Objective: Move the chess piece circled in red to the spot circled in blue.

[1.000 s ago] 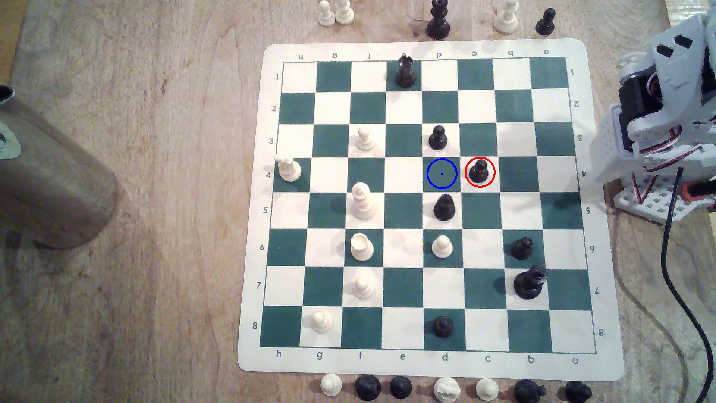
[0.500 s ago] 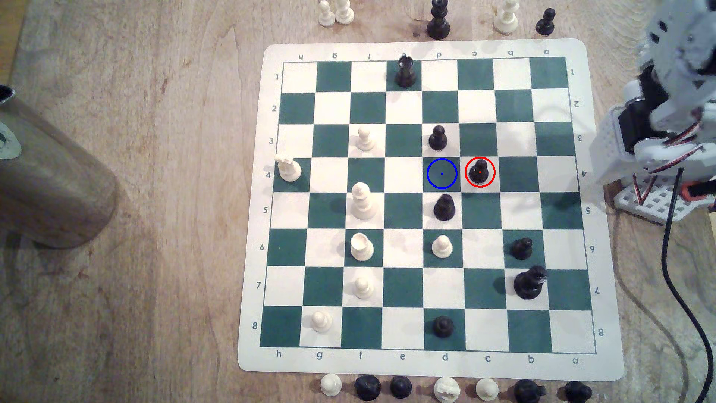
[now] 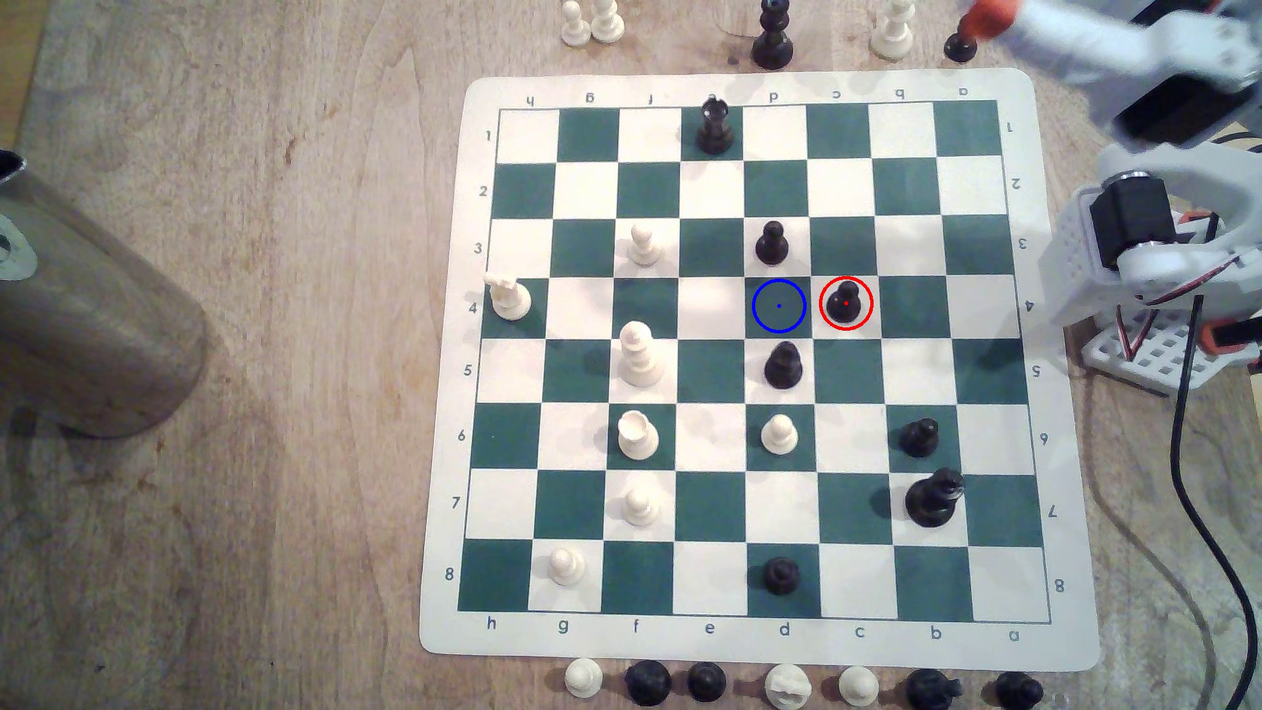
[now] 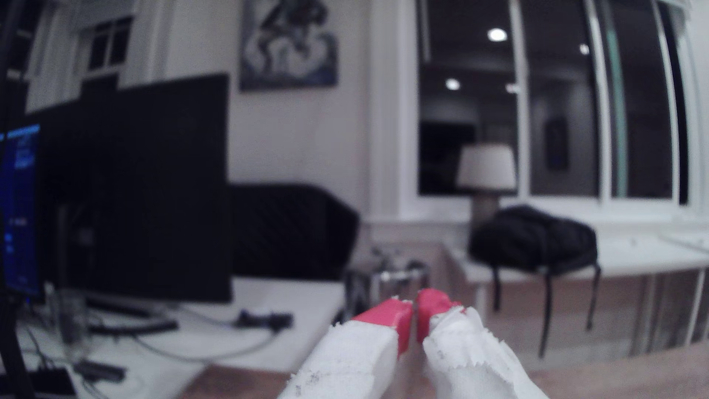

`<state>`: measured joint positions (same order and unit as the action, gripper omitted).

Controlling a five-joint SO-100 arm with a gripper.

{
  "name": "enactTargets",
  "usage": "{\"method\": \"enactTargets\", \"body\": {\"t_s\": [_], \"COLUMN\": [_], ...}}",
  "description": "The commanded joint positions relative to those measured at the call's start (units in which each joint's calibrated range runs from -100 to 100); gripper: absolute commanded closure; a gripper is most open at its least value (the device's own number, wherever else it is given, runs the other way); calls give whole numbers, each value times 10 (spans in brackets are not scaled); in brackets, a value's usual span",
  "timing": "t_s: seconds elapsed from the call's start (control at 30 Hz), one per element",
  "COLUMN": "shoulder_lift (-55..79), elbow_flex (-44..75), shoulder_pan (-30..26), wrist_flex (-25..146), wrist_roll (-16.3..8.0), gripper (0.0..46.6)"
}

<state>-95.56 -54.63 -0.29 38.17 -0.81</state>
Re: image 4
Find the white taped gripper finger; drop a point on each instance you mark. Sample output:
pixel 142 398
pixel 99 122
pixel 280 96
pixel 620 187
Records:
pixel 471 360
pixel 354 354

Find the white desk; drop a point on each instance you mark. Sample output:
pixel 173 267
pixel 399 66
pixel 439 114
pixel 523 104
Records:
pixel 299 310

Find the black power adapter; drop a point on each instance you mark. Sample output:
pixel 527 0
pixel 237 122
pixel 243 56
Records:
pixel 266 320

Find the black backpack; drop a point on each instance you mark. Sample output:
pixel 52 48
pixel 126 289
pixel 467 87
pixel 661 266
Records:
pixel 532 238

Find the black chair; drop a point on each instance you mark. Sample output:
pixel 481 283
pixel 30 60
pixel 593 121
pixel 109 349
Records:
pixel 288 233

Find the table lamp white shade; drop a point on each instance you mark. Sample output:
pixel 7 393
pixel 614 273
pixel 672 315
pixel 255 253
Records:
pixel 486 166

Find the white window bench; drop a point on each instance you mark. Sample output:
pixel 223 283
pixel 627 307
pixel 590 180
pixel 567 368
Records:
pixel 637 255

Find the flat black bar device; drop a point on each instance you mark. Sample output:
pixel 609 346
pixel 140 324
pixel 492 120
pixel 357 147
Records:
pixel 133 327

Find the small black remote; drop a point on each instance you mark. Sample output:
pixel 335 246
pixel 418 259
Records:
pixel 99 371

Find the black computer monitor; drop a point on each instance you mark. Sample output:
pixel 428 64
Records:
pixel 155 194

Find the large white framed window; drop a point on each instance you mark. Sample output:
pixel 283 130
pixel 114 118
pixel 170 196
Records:
pixel 559 100

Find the clear drinking glass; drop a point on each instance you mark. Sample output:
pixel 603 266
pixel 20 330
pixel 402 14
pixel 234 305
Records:
pixel 71 318

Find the blue lit screen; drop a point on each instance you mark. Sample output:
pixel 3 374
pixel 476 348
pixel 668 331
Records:
pixel 19 210

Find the small white framed window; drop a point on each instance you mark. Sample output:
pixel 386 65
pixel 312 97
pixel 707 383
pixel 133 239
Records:
pixel 108 47

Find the chrome metal frame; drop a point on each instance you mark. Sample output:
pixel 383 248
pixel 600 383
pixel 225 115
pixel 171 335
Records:
pixel 387 274

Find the framed wall picture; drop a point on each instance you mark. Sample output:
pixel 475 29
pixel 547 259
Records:
pixel 288 44

